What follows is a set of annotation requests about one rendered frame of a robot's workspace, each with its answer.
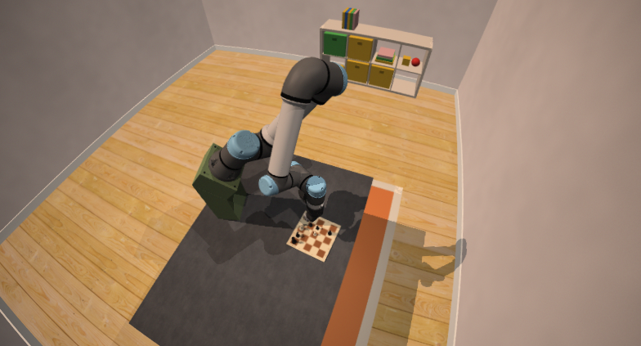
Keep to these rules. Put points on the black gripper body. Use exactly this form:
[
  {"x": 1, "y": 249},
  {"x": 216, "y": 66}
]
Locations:
[{"x": 312, "y": 214}]

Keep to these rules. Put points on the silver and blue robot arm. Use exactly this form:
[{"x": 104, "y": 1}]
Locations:
[{"x": 310, "y": 82}]

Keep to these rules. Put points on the brown and cream chessboard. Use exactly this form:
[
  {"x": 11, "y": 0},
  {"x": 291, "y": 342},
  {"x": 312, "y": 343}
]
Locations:
[{"x": 316, "y": 246}]

